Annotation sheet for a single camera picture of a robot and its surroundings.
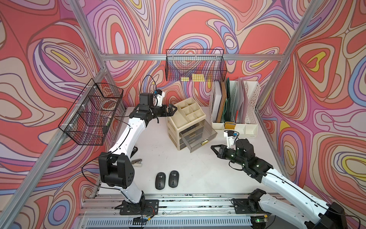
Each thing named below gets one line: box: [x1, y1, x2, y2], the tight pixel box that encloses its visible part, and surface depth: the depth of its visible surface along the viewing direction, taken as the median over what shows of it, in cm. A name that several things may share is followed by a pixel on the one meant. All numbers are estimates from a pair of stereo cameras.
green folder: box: [221, 77, 232, 123], surface depth 90 cm
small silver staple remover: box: [131, 158, 143, 168], surface depth 90 cm
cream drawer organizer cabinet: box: [165, 97, 207, 151], surface depth 84 cm
